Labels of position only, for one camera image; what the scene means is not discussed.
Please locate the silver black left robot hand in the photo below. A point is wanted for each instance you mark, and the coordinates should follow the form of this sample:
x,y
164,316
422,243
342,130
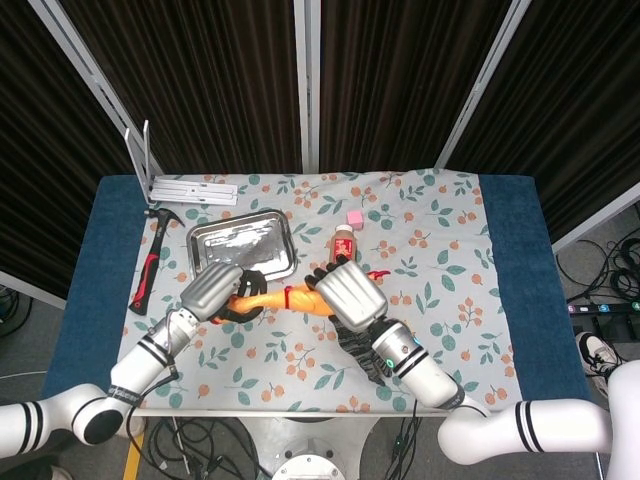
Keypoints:
x,y
212,290

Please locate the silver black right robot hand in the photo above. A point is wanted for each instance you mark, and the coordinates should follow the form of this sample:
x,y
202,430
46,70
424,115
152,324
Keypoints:
x,y
350,295

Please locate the orange rubber toy chicken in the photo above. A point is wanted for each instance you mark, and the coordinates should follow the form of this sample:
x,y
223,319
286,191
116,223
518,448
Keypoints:
x,y
295,300

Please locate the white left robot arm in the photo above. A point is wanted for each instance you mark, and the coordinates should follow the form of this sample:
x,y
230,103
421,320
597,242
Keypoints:
x,y
125,370

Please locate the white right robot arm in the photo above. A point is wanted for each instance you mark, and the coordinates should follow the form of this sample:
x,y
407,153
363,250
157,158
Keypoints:
x,y
430,380

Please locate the stainless steel rectangular tray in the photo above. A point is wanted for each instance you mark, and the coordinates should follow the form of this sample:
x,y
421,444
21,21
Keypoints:
x,y
240,245

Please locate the brown juice bottle red label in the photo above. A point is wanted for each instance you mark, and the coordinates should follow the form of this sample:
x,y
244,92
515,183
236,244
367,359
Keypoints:
x,y
345,245

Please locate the grey black knitted glove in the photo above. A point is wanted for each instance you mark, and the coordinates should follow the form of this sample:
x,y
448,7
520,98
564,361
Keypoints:
x,y
357,350

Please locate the black red claw hammer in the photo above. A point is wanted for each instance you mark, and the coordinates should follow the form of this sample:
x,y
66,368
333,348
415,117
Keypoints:
x,y
150,265

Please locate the small pink cube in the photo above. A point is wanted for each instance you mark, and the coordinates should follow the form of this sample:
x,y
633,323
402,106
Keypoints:
x,y
355,219

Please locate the floral leaf fruit tablecloth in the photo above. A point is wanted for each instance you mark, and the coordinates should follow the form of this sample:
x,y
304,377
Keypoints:
x,y
440,280

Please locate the blue table cover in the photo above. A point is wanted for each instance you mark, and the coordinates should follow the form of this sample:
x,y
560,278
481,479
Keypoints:
x,y
100,280

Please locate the dark pleated curtain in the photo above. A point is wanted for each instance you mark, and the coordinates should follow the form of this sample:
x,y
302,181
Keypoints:
x,y
210,85

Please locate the white black sneaker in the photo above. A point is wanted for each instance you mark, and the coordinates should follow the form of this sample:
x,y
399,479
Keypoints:
x,y
592,350

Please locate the black power strip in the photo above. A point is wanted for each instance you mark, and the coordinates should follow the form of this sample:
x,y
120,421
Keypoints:
x,y
602,308

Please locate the white metal folding bracket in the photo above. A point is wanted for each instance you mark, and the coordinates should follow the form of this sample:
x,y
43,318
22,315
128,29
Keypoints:
x,y
195,192

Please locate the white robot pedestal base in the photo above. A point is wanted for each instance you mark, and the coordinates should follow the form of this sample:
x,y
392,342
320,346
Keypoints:
x,y
310,450

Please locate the white vertical frame post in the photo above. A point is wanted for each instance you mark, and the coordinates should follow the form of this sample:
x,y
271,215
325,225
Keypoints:
x,y
307,85

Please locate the white slanted frame post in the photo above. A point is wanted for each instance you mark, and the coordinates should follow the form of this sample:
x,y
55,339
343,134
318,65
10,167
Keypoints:
x,y
95,85
480,85

